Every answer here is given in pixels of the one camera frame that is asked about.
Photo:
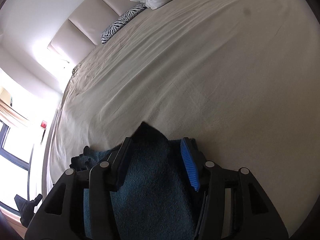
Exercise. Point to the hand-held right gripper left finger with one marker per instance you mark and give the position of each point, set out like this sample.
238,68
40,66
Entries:
122,165

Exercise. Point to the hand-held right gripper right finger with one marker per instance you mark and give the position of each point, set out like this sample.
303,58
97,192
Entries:
188,165

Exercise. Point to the dark teal knit sweater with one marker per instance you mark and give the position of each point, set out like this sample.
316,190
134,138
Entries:
150,185

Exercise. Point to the black framed window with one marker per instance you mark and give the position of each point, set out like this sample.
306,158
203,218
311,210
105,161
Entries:
7,155

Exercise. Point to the red box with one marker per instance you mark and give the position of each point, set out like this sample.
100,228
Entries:
43,125

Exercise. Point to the bed with beige sheet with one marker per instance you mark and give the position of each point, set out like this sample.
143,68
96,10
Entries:
200,67

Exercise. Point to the beige curtain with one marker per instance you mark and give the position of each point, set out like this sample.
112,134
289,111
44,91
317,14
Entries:
12,110

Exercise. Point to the zebra print pillow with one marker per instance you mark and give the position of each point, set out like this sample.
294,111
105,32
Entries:
120,22

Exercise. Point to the cream padded headboard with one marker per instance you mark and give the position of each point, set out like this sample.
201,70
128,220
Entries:
82,27

